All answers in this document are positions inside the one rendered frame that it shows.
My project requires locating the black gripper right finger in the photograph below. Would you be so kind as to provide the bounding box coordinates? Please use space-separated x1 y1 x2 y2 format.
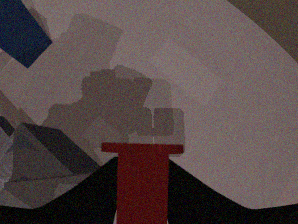
168 159 298 224

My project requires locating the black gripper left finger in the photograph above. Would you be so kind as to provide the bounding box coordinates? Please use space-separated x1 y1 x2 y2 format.
0 156 118 224

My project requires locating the crank handle with dark red grip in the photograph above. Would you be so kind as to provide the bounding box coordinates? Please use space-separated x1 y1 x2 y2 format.
4 143 184 224

